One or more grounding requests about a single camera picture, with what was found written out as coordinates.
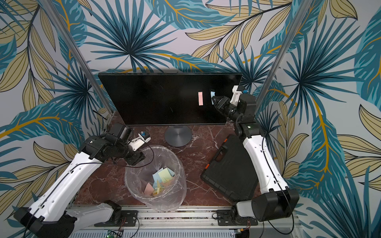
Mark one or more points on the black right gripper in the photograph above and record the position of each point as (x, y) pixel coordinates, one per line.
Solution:
(225, 105)

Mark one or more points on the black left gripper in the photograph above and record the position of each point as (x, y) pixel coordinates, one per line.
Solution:
(136, 158)

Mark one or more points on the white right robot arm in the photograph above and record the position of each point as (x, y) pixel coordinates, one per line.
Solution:
(277, 199)

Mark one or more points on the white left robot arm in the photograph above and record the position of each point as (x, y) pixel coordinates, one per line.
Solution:
(48, 217)

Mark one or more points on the small pink sticky strip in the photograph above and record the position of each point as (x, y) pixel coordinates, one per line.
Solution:
(200, 98)

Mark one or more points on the pile of discarded sticky notes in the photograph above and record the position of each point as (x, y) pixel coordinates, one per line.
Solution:
(161, 179)

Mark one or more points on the grey round monitor stand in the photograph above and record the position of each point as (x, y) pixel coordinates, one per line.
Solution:
(178, 136)

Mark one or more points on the black computer monitor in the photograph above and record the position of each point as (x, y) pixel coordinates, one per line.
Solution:
(156, 99)

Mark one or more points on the clear plastic lined waste bin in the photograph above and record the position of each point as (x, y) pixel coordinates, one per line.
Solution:
(136, 179)

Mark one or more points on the black plastic tool case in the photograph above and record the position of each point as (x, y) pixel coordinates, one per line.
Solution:
(231, 171)

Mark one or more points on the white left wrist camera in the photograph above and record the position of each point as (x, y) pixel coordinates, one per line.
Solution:
(143, 138)

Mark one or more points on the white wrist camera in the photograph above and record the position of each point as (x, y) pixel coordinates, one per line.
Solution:
(143, 138)
(237, 90)

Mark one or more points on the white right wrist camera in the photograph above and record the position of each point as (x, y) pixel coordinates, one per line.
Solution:
(237, 90)

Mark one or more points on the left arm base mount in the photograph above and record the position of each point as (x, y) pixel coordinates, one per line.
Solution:
(123, 218)

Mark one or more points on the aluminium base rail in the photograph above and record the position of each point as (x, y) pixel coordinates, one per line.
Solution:
(194, 222)

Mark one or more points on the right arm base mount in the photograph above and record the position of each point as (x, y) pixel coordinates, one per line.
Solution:
(230, 218)

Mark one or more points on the right aluminium frame post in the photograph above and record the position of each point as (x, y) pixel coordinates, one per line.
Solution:
(296, 22)

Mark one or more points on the aluminium frame post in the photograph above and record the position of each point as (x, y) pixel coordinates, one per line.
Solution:
(296, 22)
(55, 17)

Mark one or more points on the left aluminium frame post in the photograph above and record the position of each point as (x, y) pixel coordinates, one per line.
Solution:
(55, 17)

